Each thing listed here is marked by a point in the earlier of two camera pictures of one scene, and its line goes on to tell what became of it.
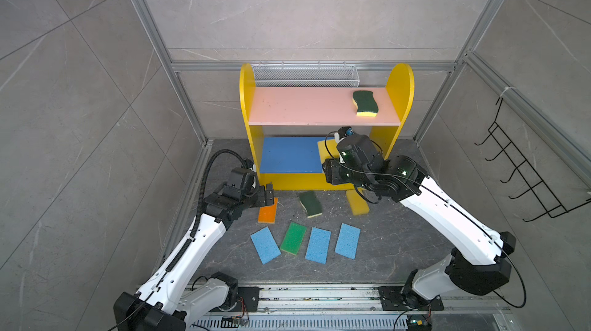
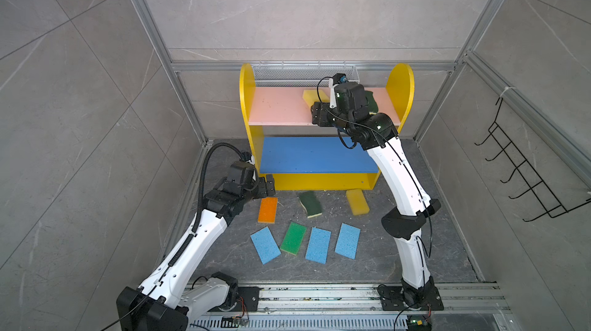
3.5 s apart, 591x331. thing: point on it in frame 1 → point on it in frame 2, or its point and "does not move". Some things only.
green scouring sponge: [366, 104] does not move
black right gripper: [331, 171] → [321, 115]
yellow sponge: [332, 147] → [311, 96]
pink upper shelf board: [318, 106] does not move
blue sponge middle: [318, 245] does not move
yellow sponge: [358, 204] does not move
